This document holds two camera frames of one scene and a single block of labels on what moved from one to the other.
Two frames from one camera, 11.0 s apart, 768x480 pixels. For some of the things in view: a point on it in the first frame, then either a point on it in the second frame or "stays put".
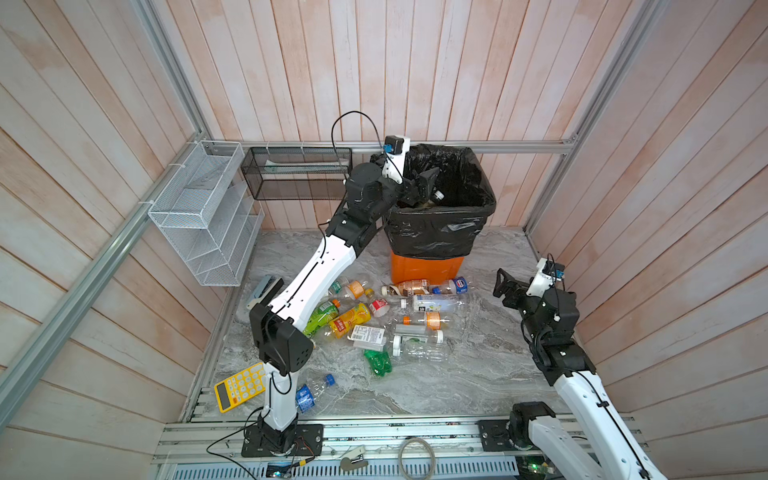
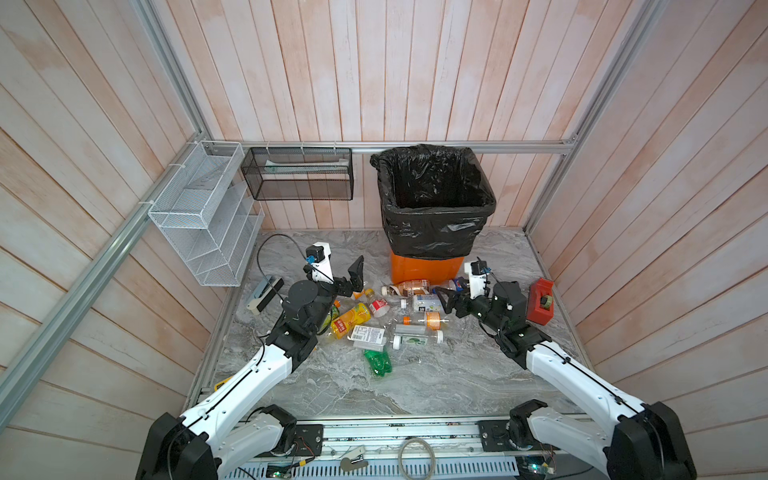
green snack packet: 380,361 stays put
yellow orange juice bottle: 356,315 stays put
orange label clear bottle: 432,320 stays put
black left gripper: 422,188 -> 355,279
